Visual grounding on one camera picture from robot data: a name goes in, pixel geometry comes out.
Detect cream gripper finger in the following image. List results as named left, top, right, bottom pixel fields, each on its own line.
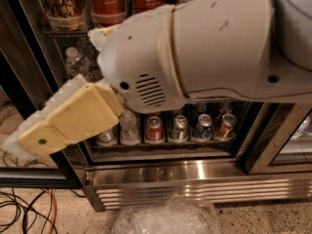
left=3, top=75, right=125, bottom=158

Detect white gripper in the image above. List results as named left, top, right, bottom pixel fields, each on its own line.
left=87, top=5, right=187, bottom=114

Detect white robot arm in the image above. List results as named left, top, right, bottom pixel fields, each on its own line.
left=3, top=0, right=312, bottom=158

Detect green can bottom shelf left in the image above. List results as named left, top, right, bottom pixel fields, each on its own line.
left=96, top=129, right=116, bottom=146

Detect small water bottle bottom shelf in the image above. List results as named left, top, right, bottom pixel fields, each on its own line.
left=120, top=110, right=139, bottom=145

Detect open glass fridge door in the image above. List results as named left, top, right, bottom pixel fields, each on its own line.
left=0, top=0, right=86, bottom=188

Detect red coke can bottom shelf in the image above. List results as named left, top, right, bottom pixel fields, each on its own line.
left=145, top=116, right=164, bottom=141

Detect blue can bottom shelf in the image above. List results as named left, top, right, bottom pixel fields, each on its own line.
left=192, top=114, right=213, bottom=141

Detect orange can bottom shelf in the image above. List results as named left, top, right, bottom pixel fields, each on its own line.
left=214, top=113, right=237, bottom=139

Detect stainless steel fridge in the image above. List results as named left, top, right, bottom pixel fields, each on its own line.
left=0, top=0, right=312, bottom=213

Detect front clear water bottle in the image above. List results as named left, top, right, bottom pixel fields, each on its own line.
left=65, top=47, right=94, bottom=82

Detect clear plastic bag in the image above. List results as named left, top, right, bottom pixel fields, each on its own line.
left=111, top=195, right=221, bottom=234

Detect orange cable on floor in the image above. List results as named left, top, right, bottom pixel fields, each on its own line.
left=42, top=188, right=59, bottom=234

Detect black cables on floor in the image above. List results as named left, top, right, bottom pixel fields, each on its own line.
left=0, top=188, right=86, bottom=234

